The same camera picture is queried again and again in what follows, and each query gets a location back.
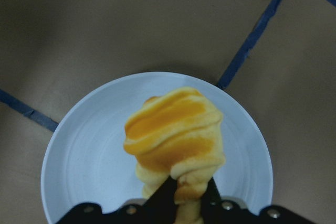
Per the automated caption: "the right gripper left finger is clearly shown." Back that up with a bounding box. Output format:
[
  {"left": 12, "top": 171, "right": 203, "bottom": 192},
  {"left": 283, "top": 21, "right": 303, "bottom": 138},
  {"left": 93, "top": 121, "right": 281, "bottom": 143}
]
[{"left": 143, "top": 177, "right": 177, "bottom": 223}]

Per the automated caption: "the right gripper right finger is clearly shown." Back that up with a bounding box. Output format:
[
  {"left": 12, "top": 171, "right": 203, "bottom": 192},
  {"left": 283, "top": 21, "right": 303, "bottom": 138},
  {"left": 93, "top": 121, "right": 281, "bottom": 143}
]
[{"left": 201, "top": 178, "right": 221, "bottom": 223}]

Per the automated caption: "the striped orange bread roll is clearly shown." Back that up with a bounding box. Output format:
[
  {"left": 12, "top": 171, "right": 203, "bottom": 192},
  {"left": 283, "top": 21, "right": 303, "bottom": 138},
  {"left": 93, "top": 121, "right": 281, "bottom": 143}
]
[{"left": 123, "top": 87, "right": 226, "bottom": 223}]

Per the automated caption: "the blue plate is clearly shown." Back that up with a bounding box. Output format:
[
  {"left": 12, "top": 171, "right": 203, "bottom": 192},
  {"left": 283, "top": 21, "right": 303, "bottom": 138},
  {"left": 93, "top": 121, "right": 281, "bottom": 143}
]
[{"left": 41, "top": 72, "right": 273, "bottom": 223}]

